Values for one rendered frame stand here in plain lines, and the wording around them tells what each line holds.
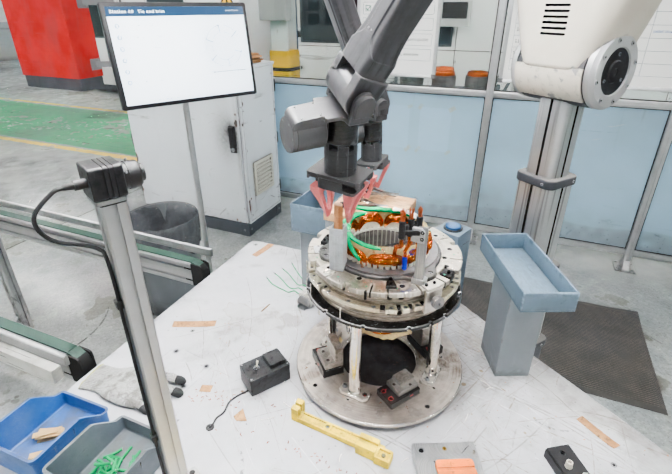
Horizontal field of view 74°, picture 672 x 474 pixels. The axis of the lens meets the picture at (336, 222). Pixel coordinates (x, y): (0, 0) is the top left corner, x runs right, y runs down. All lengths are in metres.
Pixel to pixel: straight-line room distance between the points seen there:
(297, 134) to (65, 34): 3.85
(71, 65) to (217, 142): 1.68
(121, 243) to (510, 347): 0.83
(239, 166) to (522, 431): 2.54
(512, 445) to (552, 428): 0.10
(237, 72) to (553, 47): 1.16
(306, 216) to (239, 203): 2.09
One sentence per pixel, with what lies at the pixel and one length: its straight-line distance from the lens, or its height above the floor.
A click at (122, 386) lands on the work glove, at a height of 0.80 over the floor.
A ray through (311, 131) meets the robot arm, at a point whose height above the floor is 1.38.
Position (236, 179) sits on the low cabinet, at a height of 0.45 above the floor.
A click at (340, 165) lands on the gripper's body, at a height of 1.32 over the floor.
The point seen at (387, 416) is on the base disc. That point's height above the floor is 0.80.
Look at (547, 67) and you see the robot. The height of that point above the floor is 1.43.
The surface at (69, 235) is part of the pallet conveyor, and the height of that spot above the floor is 0.75.
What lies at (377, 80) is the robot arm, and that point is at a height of 1.46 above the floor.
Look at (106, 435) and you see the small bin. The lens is 1.05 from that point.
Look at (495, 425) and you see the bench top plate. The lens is 1.05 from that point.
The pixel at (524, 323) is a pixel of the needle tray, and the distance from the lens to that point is 1.07.
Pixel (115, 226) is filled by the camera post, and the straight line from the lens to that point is 0.58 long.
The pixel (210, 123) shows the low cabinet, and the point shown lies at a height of 0.83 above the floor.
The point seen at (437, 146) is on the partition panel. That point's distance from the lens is 3.20.
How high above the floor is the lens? 1.56
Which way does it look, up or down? 26 degrees down
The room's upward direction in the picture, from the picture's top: straight up
